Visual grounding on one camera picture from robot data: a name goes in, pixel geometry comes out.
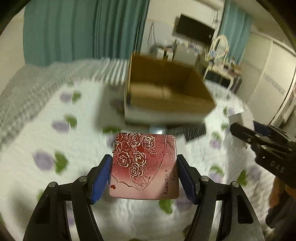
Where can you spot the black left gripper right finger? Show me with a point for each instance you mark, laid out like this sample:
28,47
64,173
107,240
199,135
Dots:
238,220

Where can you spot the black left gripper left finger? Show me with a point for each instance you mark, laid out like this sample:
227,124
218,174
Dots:
49,219

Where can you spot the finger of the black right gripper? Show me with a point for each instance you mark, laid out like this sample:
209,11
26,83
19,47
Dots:
268,130
252,137

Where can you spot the red rose tin box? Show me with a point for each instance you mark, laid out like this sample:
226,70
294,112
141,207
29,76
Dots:
144,167

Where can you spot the right hand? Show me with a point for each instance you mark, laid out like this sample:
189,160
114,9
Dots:
278,188

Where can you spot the white small box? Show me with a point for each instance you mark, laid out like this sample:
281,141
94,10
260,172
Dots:
244,118

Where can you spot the white louvered wardrobe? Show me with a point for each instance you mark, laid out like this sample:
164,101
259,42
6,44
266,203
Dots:
268,79

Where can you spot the white dressing table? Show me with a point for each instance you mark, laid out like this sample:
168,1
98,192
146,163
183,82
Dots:
221,71

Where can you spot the white floral quilt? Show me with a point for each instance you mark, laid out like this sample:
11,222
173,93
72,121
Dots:
73,133

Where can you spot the oval white vanity mirror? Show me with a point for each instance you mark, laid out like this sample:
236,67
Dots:
219,47

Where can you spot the brown cardboard box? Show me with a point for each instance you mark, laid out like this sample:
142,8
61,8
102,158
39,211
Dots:
160,92

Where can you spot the small teal curtain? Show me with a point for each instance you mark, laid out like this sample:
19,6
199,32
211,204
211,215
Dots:
236,25

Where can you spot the silver mini fridge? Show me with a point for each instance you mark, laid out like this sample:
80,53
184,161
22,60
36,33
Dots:
186,55

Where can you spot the white suitcase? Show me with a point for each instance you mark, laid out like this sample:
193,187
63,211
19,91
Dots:
164,53

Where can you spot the grey checkered bed sheet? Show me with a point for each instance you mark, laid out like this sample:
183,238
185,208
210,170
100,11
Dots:
29,90

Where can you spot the large teal curtain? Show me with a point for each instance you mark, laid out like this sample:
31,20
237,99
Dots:
64,31

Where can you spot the black wall television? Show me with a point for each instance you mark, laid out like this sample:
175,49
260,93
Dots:
195,30

